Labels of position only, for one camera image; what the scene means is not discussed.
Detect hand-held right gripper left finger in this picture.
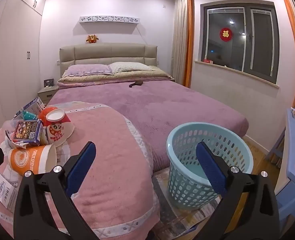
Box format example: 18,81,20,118
14,141,100,240

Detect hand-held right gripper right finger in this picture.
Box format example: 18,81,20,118
196,141,280,240

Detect light blue plastic basket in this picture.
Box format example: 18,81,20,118
166,122,254,210

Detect red instant noodle bowl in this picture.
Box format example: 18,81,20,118
39,106,75,145

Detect pink blanket with white border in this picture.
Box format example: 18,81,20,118
0,101,160,240

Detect orange ball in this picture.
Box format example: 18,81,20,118
7,144,56,178

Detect white and blue packet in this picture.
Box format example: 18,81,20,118
0,169,21,210

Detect dark blue printed box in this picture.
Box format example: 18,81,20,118
12,119,44,146

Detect teal small box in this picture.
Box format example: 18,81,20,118
22,110,39,121

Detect patterned floor rug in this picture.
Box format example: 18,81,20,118
151,170,228,240

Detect blue and white carton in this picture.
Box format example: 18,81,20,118
14,97,45,120

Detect purple fleece blanket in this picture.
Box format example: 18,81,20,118
47,79,249,173

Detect beige nightstand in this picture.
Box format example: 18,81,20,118
37,84,59,105

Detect light blue desk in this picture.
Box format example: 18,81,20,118
274,107,295,220

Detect white windowsill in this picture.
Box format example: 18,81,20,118
194,60,280,88

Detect purple pillow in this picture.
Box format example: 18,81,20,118
62,64,114,77

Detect white patterned pillow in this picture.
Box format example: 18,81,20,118
108,61,156,73

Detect bed with beige headboard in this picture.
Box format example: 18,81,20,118
0,42,249,240

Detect grey framed window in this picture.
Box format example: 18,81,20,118
200,1,280,84

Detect white wardrobe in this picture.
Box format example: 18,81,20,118
0,0,48,140

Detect red round window decoration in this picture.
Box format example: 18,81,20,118
219,27,233,41

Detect white wall shelf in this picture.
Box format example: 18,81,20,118
79,15,140,26

